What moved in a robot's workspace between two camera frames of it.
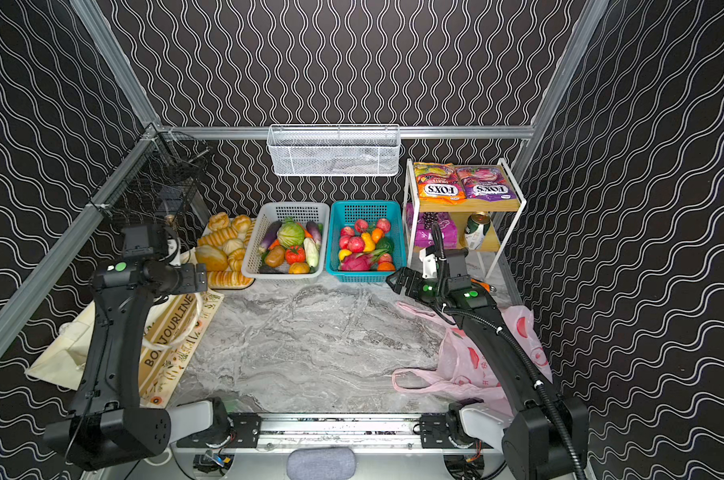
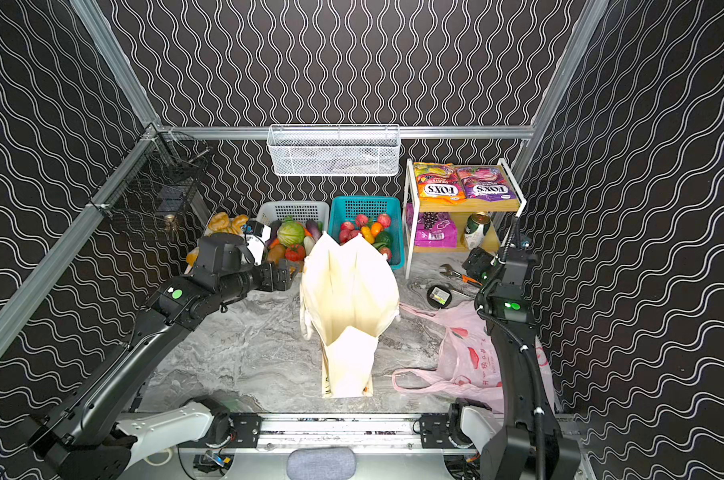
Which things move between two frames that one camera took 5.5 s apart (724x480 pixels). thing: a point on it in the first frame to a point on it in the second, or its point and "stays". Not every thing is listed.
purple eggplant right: (314, 229) stays
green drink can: (477, 227) stays
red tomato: (295, 254) stays
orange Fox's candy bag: (440, 183) stays
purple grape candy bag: (423, 234) stays
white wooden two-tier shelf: (475, 226) stays
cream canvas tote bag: (171, 328) to (349, 297)
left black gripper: (197, 278) to (281, 276)
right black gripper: (407, 282) to (476, 264)
